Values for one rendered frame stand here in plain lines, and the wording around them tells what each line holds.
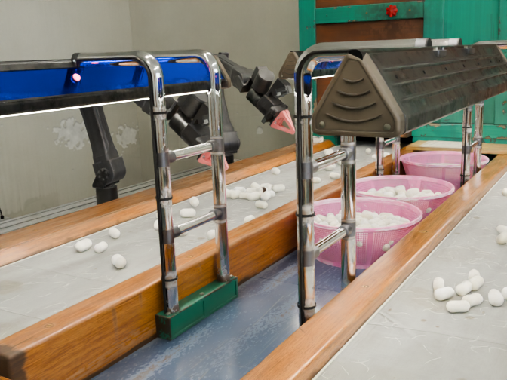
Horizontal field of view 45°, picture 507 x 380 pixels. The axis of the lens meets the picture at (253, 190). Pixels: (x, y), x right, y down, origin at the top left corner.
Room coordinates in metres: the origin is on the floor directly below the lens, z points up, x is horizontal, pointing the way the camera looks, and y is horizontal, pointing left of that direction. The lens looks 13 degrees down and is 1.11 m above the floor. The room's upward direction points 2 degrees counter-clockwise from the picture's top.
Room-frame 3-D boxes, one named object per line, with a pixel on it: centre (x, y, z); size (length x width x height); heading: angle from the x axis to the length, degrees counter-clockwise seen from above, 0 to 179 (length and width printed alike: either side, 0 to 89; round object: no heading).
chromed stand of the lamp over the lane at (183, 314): (1.02, 0.17, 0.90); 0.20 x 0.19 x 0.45; 149
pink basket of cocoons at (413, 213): (1.28, -0.22, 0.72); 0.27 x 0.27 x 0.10
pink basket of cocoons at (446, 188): (1.52, -0.37, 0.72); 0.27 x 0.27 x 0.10
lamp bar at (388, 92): (0.78, -0.25, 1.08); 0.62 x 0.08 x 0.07; 149
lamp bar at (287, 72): (1.90, -0.27, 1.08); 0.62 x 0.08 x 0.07; 149
